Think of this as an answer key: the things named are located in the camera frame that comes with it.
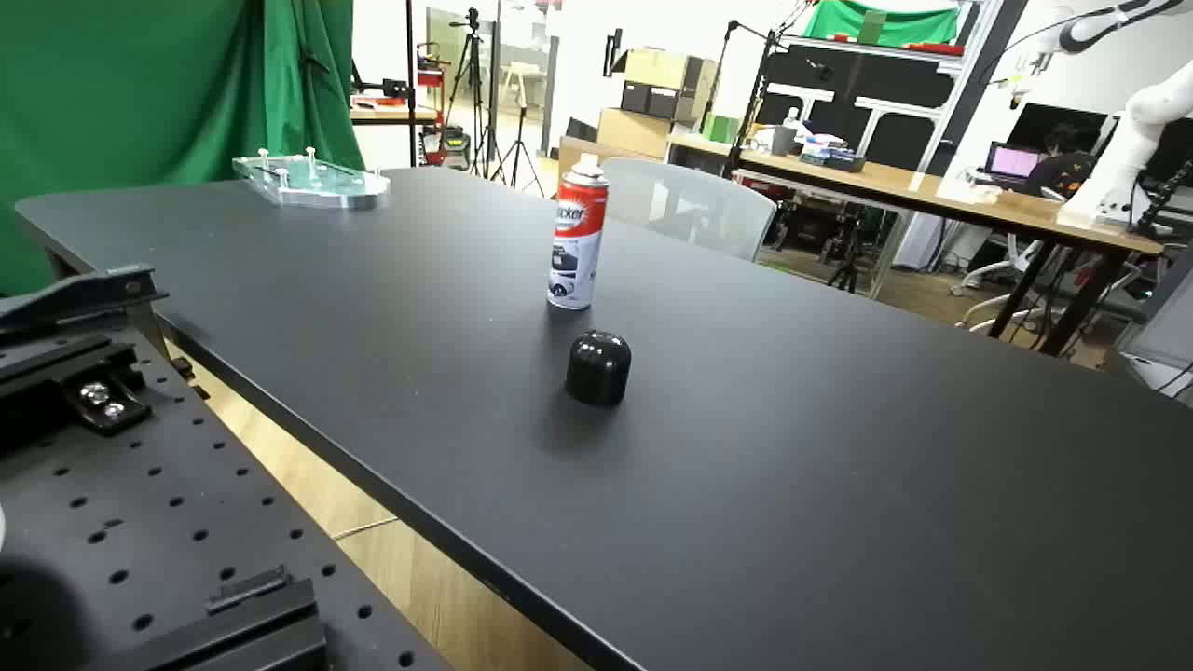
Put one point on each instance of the red and white spray can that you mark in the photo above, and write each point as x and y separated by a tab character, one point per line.
576	248

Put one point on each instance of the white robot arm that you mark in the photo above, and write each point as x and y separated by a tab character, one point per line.
1123	154

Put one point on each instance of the grey translucent chair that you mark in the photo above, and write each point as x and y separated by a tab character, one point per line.
695	207

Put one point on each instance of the light tripod stand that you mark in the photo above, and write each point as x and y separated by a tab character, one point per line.
516	154

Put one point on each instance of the cardboard box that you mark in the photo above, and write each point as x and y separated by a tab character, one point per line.
633	131

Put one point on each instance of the small black tripod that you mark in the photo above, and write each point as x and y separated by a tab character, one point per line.
847	248

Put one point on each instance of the clear acrylic plate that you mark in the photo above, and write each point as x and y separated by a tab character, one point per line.
311	181

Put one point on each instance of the black shelf unit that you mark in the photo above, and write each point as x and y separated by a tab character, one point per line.
859	104

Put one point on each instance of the long wooden table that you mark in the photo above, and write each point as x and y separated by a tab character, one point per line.
919	191

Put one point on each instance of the green cloth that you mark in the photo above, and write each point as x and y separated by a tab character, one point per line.
882	23

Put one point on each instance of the open laptop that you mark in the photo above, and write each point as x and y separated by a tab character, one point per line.
1017	163

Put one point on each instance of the black perforated breadboard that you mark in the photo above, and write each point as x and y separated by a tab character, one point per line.
172	522

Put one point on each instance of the black metal bar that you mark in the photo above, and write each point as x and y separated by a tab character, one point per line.
238	626

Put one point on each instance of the green fabric curtain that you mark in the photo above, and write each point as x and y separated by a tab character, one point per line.
151	99

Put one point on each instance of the black clamp with screws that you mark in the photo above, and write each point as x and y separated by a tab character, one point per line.
68	385

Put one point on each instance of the grey panel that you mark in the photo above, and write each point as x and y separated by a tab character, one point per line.
1169	328

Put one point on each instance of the camera tripod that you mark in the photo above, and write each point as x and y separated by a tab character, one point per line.
468	74

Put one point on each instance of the black metal bracket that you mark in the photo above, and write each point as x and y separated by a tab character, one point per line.
78	299

